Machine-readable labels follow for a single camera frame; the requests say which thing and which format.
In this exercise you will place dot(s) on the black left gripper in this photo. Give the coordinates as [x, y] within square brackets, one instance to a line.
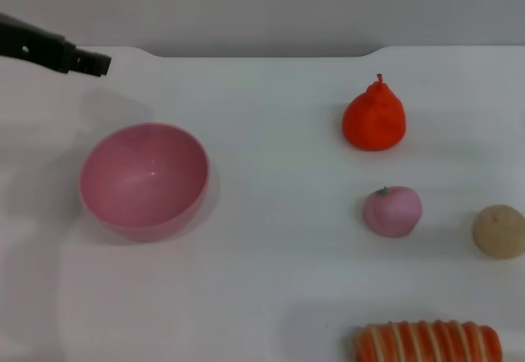
[33, 46]

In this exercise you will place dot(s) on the pink plastic bowl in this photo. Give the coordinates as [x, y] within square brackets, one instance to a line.
[139, 189]

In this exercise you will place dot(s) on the pink toy peach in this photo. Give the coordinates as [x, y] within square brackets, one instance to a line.
[393, 212]

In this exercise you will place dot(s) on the red toy pear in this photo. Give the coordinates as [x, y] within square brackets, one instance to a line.
[375, 122]

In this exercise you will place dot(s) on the orange white striped toy bread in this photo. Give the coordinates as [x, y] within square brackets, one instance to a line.
[426, 343]

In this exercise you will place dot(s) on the beige round toy fruit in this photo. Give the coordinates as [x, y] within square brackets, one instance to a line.
[500, 232]

